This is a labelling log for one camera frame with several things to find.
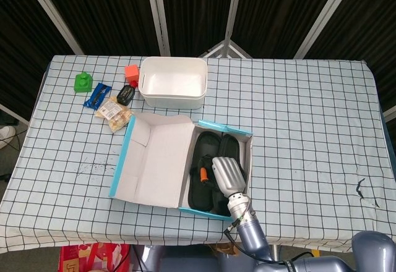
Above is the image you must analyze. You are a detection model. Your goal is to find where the blue snack packet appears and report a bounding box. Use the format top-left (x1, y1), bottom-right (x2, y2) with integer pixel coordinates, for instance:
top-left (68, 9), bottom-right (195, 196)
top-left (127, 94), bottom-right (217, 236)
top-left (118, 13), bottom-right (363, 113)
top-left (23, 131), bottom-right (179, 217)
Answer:
top-left (82, 82), bottom-right (111, 109)

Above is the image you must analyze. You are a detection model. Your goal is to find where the black slipper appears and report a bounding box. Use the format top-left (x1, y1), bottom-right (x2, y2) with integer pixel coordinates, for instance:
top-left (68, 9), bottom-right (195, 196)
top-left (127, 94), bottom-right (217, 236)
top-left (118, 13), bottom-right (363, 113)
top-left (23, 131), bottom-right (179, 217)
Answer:
top-left (187, 131), bottom-right (222, 213)
top-left (213, 133), bottom-right (248, 217)

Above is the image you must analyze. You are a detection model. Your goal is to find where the white plastic bin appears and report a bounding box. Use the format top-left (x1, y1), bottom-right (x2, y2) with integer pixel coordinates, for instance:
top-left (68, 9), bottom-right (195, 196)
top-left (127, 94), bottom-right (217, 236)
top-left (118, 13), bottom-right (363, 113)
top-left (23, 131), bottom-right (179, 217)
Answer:
top-left (137, 56), bottom-right (208, 109)

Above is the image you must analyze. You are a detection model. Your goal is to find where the clear snack bag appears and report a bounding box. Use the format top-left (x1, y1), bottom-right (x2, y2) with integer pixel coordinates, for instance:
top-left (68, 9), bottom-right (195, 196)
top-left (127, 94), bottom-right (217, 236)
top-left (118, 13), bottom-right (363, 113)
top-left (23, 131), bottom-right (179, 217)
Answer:
top-left (95, 96), bottom-right (132, 134)

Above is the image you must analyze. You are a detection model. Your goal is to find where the blue checked tablecloth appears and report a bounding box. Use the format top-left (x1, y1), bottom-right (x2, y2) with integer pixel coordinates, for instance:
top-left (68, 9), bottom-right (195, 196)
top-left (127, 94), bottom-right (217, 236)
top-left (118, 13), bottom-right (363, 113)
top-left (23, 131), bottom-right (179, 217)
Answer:
top-left (0, 54), bottom-right (396, 256)

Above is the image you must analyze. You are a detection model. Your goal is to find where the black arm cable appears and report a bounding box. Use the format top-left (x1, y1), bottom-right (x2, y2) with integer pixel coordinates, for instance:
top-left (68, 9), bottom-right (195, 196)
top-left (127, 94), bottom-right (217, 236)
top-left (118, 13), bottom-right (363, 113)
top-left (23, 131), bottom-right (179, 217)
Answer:
top-left (223, 219), bottom-right (281, 264)

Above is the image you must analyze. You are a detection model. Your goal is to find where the white shoe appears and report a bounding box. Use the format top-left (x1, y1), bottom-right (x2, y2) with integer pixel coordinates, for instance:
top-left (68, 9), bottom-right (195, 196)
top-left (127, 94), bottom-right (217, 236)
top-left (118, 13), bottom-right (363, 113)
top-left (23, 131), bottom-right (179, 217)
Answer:
top-left (0, 125), bottom-right (16, 149)

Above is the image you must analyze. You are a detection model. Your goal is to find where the orange cube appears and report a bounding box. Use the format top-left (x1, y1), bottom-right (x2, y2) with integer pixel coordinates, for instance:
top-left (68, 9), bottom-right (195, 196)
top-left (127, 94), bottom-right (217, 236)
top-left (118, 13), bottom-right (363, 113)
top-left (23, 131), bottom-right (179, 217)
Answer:
top-left (124, 64), bottom-right (140, 80)

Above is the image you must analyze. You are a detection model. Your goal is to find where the white metal stand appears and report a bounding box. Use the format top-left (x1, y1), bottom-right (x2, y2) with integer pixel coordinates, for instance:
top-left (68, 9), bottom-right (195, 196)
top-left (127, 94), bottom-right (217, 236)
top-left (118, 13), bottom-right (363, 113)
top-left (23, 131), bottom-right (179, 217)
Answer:
top-left (199, 38), bottom-right (253, 59)

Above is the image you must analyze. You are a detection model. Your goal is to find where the black folding screen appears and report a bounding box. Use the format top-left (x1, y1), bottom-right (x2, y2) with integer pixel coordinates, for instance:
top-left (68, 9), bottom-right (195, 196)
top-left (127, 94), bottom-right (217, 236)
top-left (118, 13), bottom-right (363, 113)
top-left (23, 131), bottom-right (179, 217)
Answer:
top-left (0, 0), bottom-right (396, 124)

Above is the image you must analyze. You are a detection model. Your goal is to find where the green toy block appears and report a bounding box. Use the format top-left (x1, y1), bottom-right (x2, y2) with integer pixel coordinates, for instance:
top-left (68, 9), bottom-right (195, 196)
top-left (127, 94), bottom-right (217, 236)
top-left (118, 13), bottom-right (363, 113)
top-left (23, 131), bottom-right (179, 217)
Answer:
top-left (73, 71), bottom-right (93, 93)

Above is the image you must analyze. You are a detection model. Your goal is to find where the red patterned bag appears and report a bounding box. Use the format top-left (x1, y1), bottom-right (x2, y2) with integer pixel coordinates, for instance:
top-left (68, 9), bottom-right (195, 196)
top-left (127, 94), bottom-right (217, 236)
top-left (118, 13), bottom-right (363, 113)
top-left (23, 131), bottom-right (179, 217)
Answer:
top-left (59, 243), bottom-right (132, 272)

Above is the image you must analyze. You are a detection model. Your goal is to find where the small black packet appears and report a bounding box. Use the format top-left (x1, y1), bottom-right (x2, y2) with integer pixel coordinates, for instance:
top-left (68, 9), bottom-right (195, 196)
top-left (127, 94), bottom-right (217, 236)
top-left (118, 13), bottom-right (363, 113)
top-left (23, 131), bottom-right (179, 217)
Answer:
top-left (116, 85), bottom-right (136, 105)

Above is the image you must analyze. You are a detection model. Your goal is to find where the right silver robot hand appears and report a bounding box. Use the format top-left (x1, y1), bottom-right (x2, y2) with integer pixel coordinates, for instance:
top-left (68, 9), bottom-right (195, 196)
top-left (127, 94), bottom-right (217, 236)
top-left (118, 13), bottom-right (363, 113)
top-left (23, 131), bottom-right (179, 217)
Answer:
top-left (199, 156), bottom-right (248, 199)

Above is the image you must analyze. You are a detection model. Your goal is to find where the blue shoe box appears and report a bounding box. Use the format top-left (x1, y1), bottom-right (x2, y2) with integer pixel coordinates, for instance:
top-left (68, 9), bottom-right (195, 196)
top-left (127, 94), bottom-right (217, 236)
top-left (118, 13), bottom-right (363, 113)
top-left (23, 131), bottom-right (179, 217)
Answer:
top-left (108, 113), bottom-right (254, 222)

